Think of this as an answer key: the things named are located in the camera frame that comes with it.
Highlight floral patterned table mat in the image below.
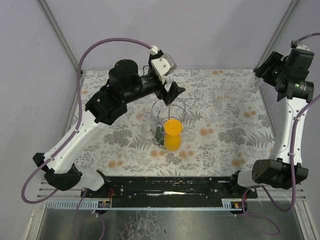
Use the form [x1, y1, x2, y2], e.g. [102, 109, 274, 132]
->
[75, 69, 274, 176]

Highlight chrome wire wine glass rack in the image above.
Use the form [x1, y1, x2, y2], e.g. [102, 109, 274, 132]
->
[150, 98, 187, 150]

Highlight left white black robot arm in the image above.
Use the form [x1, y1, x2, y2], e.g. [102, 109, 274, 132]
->
[33, 51, 185, 191]

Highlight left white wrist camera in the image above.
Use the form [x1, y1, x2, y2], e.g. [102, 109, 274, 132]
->
[148, 45, 177, 85]

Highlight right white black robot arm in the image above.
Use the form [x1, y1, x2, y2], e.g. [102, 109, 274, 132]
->
[230, 44, 314, 190]

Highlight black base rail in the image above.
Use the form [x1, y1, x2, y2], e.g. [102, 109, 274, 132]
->
[81, 176, 258, 203]

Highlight orange plastic wine glass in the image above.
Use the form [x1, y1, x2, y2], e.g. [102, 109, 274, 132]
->
[164, 118, 183, 152]

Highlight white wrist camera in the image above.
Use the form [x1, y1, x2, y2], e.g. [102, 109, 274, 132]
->
[148, 45, 177, 85]
[290, 41, 311, 52]

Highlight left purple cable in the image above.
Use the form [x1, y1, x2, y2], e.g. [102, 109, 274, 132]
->
[21, 37, 157, 240]

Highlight white slotted cable duct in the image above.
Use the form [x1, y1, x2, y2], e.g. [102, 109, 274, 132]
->
[46, 197, 242, 212]

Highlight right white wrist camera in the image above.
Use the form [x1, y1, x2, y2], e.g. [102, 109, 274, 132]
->
[290, 41, 311, 52]

